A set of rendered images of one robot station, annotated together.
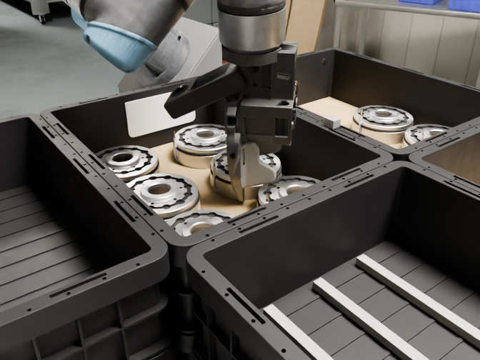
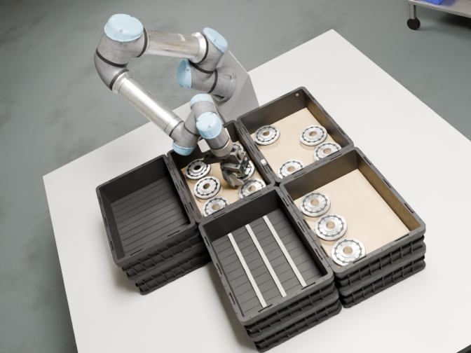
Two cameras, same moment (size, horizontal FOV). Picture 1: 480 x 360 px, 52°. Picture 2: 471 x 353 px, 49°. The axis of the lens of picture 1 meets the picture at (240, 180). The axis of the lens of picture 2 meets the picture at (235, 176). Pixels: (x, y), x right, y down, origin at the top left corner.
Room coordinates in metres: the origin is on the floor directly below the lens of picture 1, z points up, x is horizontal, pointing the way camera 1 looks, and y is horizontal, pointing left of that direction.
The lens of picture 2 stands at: (-0.52, -0.69, 2.22)
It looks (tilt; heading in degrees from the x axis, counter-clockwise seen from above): 46 degrees down; 32
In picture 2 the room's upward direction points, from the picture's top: 23 degrees counter-clockwise
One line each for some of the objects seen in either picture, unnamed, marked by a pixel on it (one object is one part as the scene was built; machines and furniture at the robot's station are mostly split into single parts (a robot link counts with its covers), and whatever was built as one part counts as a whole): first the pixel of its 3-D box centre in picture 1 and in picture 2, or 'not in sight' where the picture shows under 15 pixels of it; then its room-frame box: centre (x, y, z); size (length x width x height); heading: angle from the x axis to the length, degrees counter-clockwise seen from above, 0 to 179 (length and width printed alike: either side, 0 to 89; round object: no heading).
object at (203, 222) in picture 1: (203, 231); (215, 206); (0.45, 0.04, 0.86); 0.05 x 0.05 x 0.01
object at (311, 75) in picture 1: (353, 122); (294, 142); (0.76, -0.19, 0.87); 0.40 x 0.30 x 0.11; 36
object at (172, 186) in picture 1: (158, 190); (206, 186); (0.54, 0.10, 0.86); 0.05 x 0.05 x 0.01
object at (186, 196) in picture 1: (159, 193); (207, 187); (0.54, 0.10, 0.86); 0.10 x 0.10 x 0.01
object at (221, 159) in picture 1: (246, 163); (240, 170); (0.63, -0.01, 0.86); 0.10 x 0.10 x 0.01
